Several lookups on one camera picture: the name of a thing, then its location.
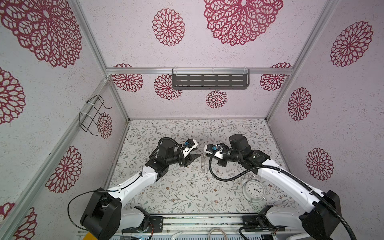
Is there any silver metal key bottle opener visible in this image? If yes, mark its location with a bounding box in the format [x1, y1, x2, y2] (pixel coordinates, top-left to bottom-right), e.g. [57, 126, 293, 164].
[201, 156, 206, 173]

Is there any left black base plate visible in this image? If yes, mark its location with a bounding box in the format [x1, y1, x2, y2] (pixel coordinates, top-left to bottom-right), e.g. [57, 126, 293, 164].
[122, 216, 164, 234]

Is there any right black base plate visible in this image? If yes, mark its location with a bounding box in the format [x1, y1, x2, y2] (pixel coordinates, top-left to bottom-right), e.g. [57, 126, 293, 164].
[242, 215, 286, 232]

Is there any white cable loop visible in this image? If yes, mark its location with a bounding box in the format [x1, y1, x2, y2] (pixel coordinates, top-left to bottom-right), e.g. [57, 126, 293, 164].
[207, 227, 228, 240]

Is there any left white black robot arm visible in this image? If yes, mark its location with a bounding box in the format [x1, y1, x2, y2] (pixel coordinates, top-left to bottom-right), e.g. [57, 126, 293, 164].
[80, 137, 200, 240]

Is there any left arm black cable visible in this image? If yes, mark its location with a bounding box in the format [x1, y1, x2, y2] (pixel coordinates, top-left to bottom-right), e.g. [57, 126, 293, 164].
[66, 170, 143, 231]

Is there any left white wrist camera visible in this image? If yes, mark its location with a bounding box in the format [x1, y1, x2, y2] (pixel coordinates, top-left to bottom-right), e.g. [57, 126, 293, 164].
[182, 139, 198, 157]

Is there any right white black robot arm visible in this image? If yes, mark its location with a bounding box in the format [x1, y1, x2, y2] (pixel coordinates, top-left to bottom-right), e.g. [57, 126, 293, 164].
[204, 134, 342, 240]

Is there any white round alarm clock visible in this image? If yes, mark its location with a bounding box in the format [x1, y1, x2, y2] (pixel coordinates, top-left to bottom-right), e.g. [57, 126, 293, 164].
[241, 178, 267, 204]

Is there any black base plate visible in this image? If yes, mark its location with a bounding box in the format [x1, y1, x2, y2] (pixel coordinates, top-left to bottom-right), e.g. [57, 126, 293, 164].
[122, 216, 164, 234]
[242, 215, 286, 232]

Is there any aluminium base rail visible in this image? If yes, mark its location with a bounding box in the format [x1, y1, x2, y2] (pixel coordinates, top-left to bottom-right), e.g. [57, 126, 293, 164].
[77, 212, 328, 236]

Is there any black wire wall basket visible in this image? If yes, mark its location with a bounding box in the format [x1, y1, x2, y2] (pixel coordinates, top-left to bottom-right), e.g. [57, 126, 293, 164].
[78, 95, 111, 136]

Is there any yellow object at bottom edge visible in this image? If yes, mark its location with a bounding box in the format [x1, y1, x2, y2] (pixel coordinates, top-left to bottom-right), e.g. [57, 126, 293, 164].
[82, 233, 98, 240]

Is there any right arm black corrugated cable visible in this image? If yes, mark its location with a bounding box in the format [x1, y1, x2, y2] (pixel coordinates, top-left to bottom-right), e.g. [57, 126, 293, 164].
[208, 149, 358, 240]

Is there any dark grey wall shelf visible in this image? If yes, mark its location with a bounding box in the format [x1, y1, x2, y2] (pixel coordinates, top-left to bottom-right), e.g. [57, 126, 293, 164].
[171, 69, 250, 90]

